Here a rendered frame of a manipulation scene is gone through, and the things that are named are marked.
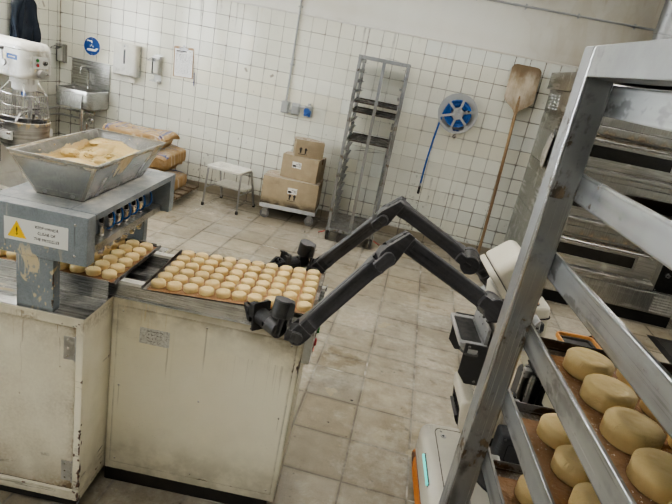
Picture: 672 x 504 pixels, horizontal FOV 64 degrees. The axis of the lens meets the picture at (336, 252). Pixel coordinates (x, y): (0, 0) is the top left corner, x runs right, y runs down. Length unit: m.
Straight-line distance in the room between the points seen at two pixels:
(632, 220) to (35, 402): 1.98
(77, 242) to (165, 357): 0.55
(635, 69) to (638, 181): 4.75
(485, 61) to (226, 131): 2.89
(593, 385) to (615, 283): 4.97
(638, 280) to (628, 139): 1.26
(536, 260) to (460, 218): 5.54
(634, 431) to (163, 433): 1.93
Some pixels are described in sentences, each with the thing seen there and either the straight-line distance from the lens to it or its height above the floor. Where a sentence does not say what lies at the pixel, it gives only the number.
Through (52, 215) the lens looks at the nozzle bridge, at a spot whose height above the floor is 1.17.
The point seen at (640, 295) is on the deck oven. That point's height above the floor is 0.27.
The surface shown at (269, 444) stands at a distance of 2.19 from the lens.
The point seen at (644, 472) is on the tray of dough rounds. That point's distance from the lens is 0.51.
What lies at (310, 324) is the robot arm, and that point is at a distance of 1.73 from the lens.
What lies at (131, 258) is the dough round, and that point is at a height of 0.92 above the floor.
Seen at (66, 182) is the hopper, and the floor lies 1.24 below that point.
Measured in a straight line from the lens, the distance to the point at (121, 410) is 2.30.
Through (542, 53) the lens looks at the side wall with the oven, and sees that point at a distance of 6.08.
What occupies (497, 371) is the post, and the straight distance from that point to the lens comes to 0.69.
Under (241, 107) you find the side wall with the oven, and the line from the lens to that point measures 6.34.
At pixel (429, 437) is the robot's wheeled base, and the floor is 0.27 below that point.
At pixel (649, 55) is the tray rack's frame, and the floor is 1.81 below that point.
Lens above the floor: 1.76
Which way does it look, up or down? 19 degrees down
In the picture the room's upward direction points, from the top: 11 degrees clockwise
